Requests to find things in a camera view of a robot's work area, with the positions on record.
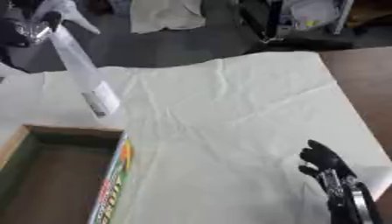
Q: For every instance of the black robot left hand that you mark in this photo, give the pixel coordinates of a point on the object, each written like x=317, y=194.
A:
x=11, y=34

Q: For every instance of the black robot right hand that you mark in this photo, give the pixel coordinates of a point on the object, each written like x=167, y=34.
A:
x=326, y=159

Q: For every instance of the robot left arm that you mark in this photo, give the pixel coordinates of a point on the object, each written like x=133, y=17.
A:
x=65, y=10

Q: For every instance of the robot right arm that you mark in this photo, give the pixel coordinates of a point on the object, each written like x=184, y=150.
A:
x=365, y=204

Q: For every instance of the tan cardboard box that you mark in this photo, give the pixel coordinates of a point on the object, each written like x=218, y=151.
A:
x=56, y=175

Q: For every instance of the black tripod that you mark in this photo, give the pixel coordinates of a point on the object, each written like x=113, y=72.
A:
x=275, y=26

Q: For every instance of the white plastic bag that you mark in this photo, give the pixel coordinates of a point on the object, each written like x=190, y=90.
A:
x=317, y=12

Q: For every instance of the beige cloth bag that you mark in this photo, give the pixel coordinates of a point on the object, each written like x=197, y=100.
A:
x=166, y=14

